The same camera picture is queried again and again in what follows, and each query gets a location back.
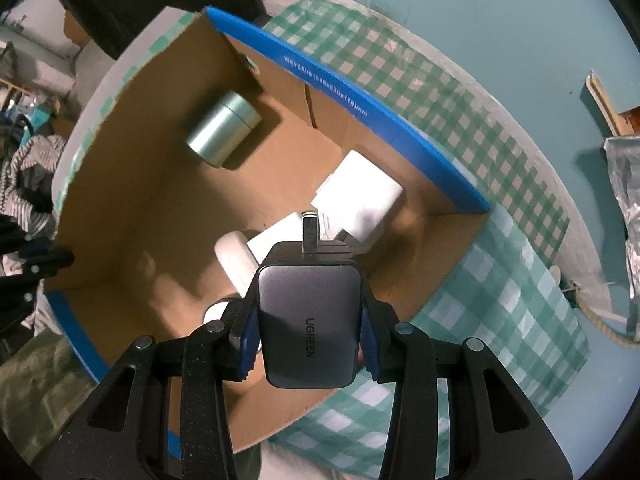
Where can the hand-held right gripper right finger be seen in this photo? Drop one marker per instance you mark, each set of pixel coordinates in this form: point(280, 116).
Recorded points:
point(367, 355)

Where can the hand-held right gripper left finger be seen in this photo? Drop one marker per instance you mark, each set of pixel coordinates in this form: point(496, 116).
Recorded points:
point(247, 350)

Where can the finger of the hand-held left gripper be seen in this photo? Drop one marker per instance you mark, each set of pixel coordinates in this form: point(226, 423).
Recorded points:
point(45, 262)

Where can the round silver disc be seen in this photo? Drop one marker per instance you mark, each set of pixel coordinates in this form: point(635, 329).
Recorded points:
point(216, 312)

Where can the dark grey wall charger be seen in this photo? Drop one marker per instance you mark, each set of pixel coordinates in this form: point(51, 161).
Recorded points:
point(310, 310)

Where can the white oval case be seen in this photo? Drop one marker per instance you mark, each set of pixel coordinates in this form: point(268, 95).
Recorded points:
point(235, 260)

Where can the blue cardboard box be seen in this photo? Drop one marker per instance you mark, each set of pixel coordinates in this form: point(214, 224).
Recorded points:
point(150, 220)

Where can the white wall charger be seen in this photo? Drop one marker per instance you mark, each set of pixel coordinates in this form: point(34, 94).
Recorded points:
point(275, 235)
point(357, 195)

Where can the green metal tin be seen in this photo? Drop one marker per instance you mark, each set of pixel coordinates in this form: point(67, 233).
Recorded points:
point(222, 127)

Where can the striped clothing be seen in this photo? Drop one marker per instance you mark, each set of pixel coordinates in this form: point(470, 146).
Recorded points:
point(25, 180)

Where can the person's green trousers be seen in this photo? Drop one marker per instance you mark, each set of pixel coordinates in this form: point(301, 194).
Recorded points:
point(45, 385)

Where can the green checkered tablecloth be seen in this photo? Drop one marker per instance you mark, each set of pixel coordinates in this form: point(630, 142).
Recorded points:
point(425, 100)

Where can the silver crinkled curtain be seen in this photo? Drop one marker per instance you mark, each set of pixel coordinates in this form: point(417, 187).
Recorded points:
point(627, 200)

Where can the wooden plank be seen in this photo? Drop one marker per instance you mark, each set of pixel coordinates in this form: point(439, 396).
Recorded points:
point(607, 105)

